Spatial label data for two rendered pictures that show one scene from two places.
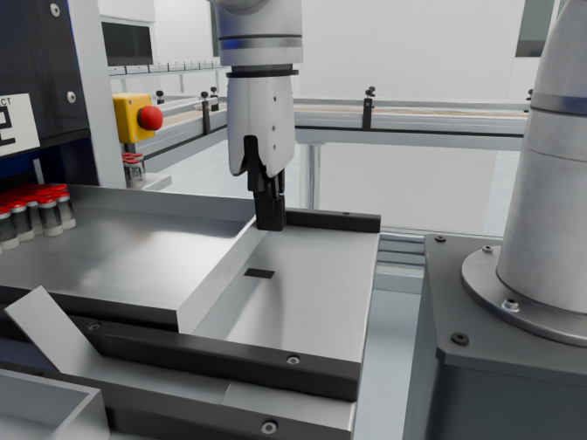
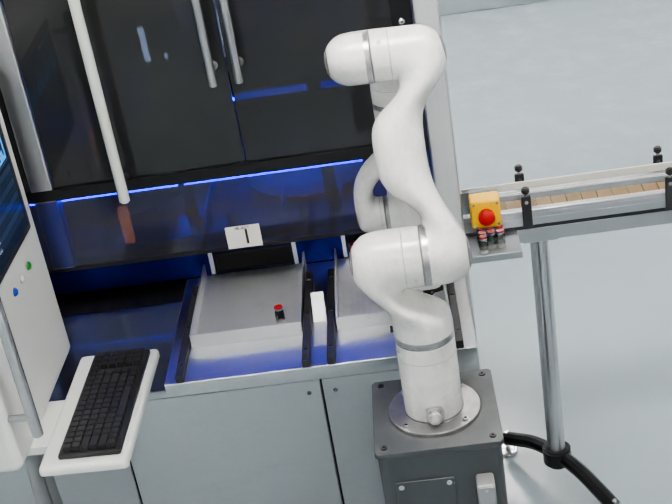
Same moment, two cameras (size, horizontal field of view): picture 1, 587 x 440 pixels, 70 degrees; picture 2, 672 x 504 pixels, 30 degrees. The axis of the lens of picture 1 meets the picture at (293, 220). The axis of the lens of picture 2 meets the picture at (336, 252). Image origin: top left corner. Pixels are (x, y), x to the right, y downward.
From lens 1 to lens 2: 268 cm
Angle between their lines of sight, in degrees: 72
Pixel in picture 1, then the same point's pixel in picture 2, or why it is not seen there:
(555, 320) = (398, 403)
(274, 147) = not seen: hidden behind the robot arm
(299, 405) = (323, 356)
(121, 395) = (306, 327)
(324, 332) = (358, 352)
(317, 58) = not seen: outside the picture
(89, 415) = (296, 325)
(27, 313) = (314, 296)
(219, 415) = (305, 342)
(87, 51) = (441, 182)
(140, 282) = (370, 306)
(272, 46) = not seen: hidden behind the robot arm
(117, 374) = (321, 325)
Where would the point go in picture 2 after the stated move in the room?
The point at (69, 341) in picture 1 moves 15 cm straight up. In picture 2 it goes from (320, 310) to (310, 254)
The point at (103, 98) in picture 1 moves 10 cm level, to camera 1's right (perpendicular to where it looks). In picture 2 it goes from (451, 203) to (464, 220)
